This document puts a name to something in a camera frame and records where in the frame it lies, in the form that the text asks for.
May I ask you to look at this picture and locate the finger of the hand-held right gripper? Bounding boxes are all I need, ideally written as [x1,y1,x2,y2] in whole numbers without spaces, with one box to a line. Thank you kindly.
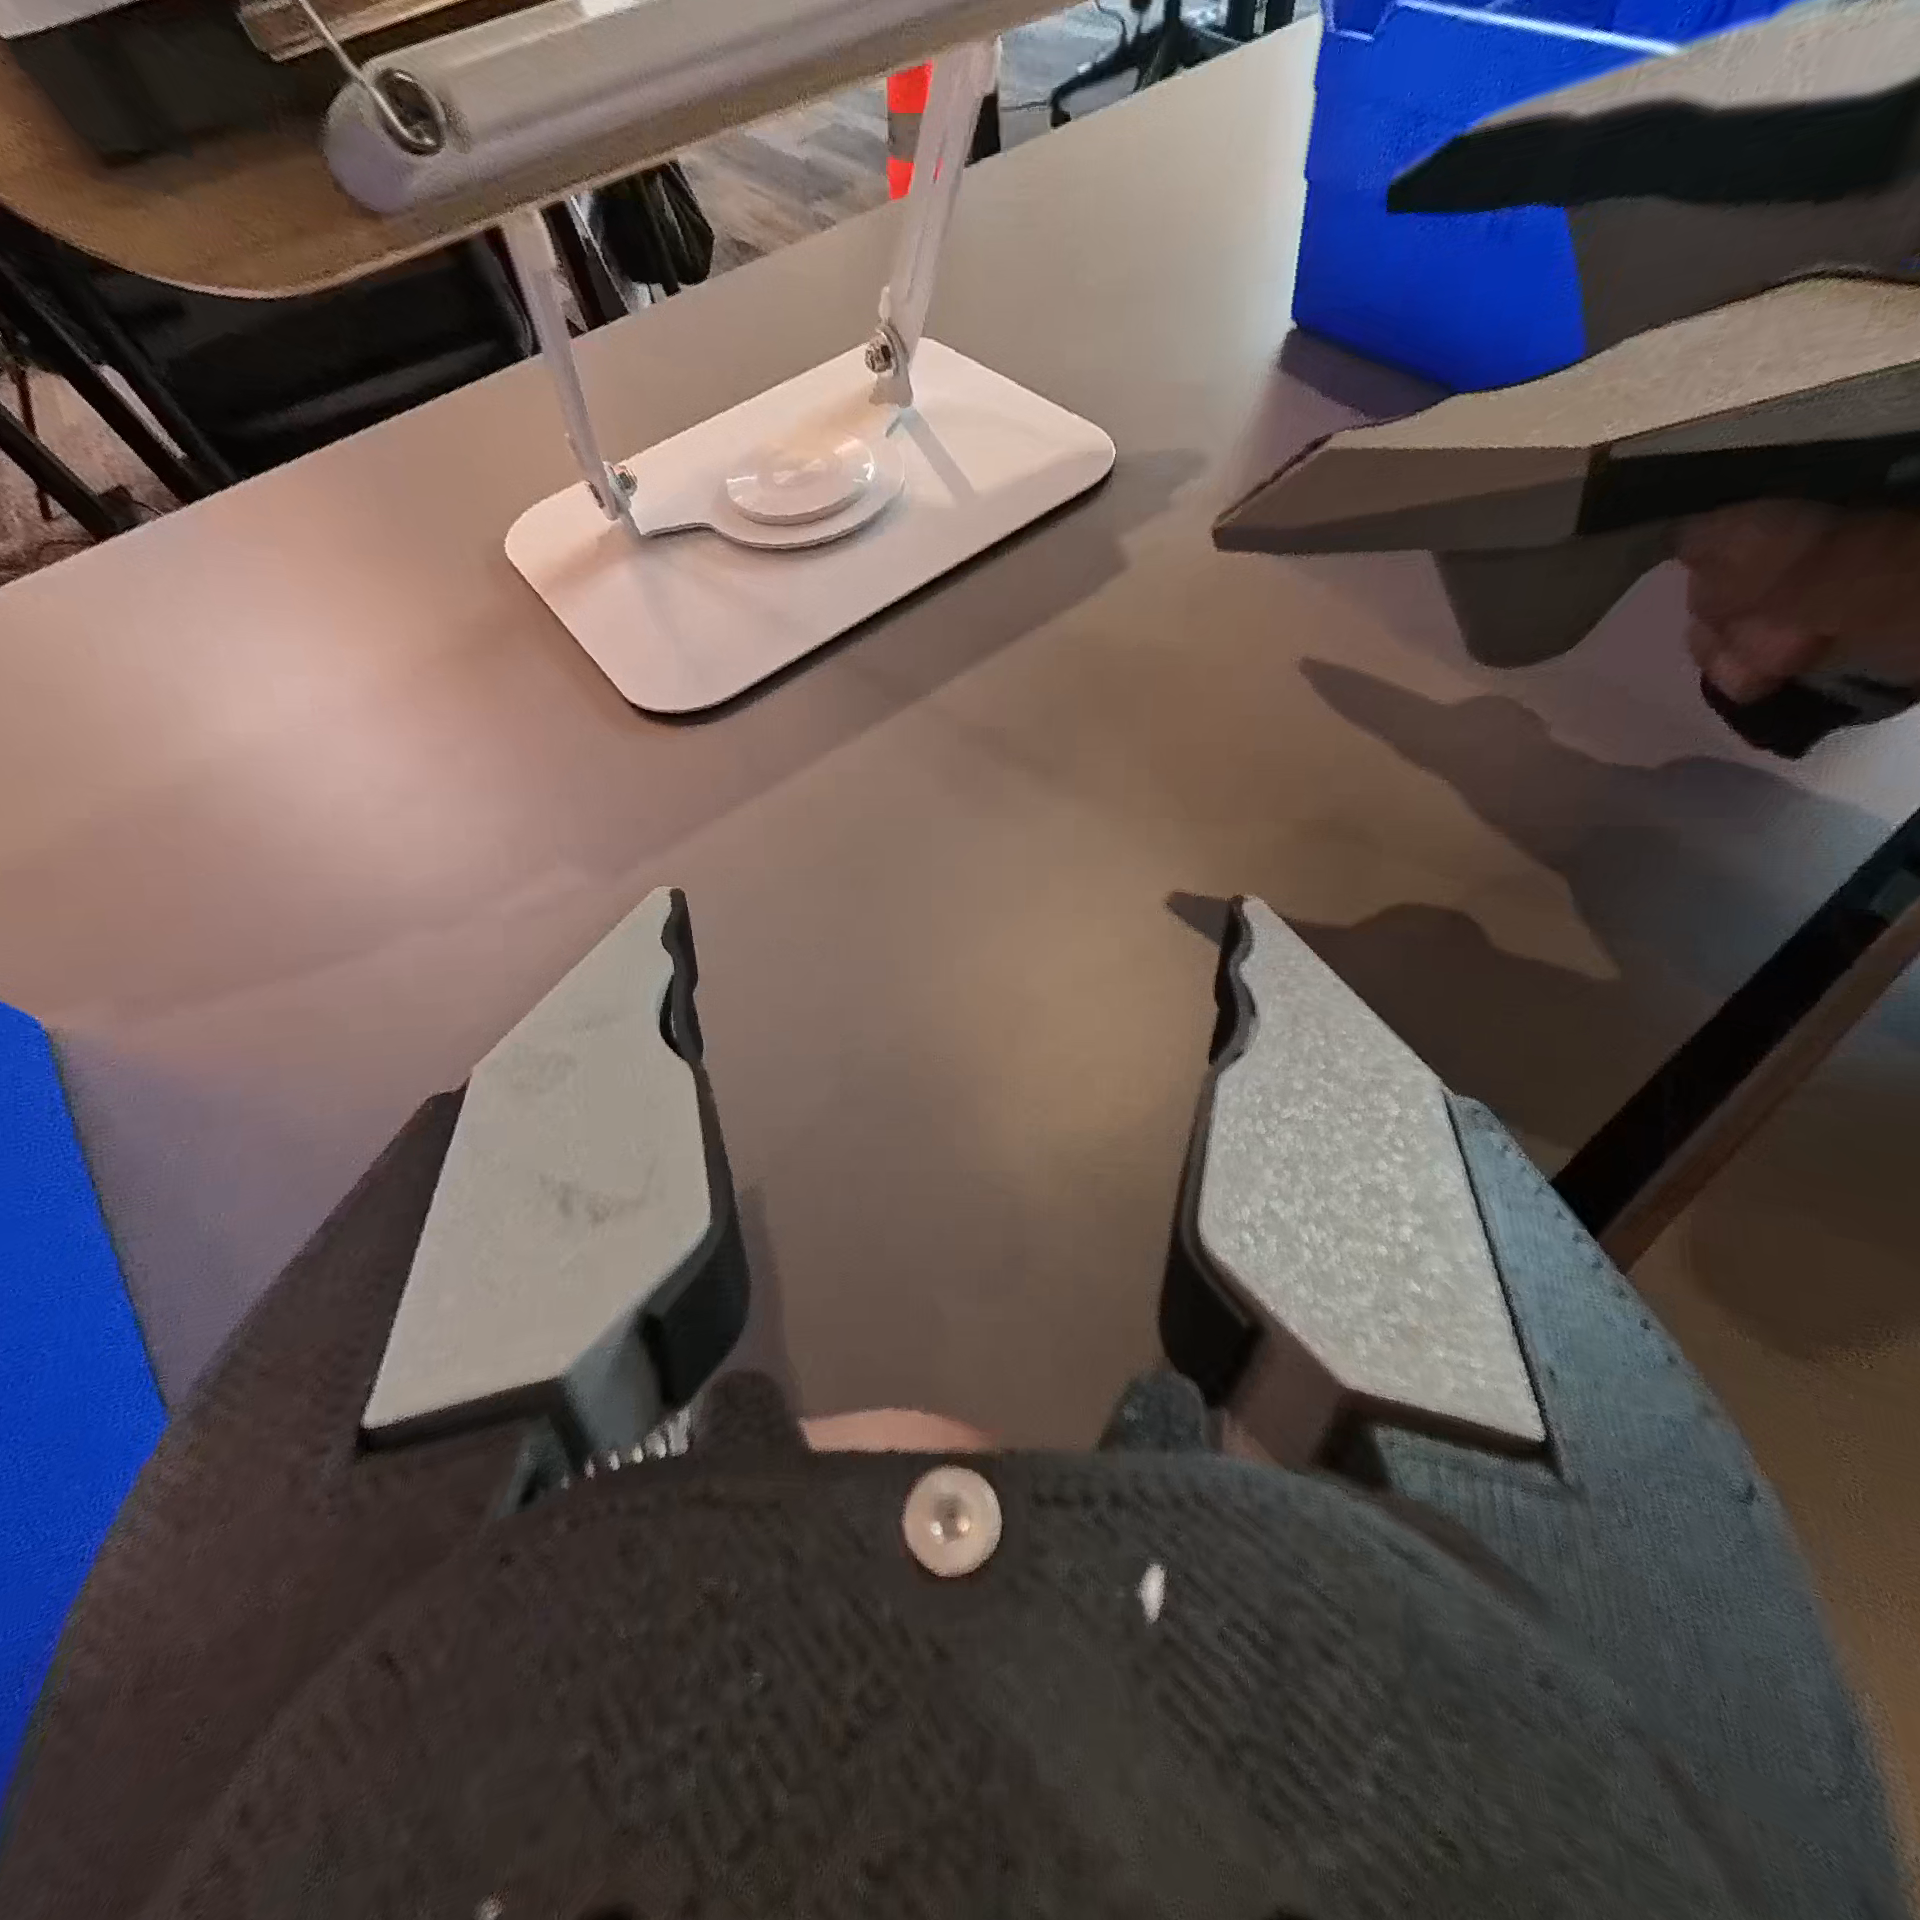
[1211,267,1920,671]
[1388,0,1920,356]

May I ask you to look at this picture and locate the black chair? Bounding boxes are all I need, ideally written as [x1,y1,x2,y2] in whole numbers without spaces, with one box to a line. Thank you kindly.
[0,201,539,519]

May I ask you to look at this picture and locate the wooden table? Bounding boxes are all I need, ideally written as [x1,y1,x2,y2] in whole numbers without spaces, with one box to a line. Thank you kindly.
[0,36,538,302]

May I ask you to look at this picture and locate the blue plastic bin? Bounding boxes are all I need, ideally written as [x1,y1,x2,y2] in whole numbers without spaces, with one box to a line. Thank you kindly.
[1289,0,1920,396]
[0,996,169,1807]

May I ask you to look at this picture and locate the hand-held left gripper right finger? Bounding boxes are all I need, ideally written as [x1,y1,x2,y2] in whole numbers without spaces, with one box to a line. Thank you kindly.
[1160,894,1550,1471]

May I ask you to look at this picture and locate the orange traffic cone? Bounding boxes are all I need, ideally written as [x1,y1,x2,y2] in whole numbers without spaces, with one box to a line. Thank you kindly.
[884,60,964,206]

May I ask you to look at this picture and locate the white metal document stand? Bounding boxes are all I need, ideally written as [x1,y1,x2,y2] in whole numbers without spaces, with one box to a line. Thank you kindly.
[323,0,1121,718]

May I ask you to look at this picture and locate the black chair base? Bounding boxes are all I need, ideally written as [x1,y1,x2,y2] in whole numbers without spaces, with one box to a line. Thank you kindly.
[1047,0,1327,131]

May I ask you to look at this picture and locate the person's right hand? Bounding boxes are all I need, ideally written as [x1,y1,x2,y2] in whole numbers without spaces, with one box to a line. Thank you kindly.
[1679,497,1920,704]

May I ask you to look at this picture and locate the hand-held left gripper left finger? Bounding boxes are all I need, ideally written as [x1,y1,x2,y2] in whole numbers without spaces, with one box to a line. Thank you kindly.
[356,885,752,1461]

